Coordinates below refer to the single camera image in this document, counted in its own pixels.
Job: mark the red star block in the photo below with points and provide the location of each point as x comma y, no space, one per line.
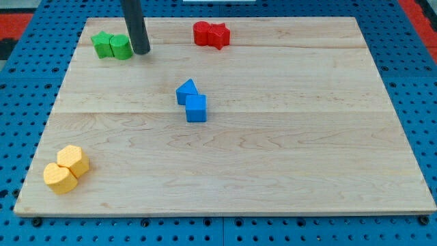
218,35

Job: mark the green star block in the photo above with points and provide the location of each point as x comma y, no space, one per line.
102,46

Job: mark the yellow hexagon block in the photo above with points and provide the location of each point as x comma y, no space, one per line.
73,158

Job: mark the blue cube block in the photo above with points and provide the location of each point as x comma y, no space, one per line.
196,108

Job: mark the light wooden board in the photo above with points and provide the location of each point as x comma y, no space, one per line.
299,123

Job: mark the blue triangle block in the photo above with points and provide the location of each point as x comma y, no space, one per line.
186,89

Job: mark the red cylinder block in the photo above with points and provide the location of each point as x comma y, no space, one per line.
200,33

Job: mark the green cylinder block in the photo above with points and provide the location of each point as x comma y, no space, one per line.
121,48

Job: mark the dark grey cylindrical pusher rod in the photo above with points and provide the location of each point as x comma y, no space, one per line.
134,19

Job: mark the yellow heart block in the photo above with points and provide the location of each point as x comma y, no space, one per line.
59,179

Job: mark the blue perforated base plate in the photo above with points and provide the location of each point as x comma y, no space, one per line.
34,71

